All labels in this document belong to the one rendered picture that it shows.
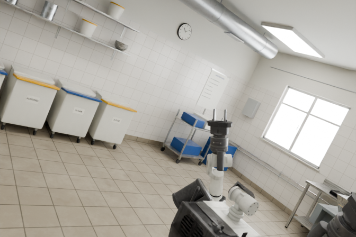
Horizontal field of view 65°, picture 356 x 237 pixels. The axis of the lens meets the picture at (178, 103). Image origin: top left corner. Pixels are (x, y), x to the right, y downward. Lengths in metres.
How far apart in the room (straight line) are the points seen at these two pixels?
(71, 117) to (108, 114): 0.56
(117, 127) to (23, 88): 1.53
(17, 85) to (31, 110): 0.39
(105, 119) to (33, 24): 1.72
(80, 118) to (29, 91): 0.80
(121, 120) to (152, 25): 1.80
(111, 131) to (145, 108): 1.16
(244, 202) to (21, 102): 3.48
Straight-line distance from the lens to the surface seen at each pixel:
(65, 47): 4.78
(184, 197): 1.31
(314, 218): 2.60
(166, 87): 5.70
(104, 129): 4.66
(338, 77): 6.29
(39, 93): 4.19
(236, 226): 1.17
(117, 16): 4.68
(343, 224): 1.11
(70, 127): 4.46
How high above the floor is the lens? 1.68
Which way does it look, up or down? 6 degrees down
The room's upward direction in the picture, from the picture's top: 24 degrees clockwise
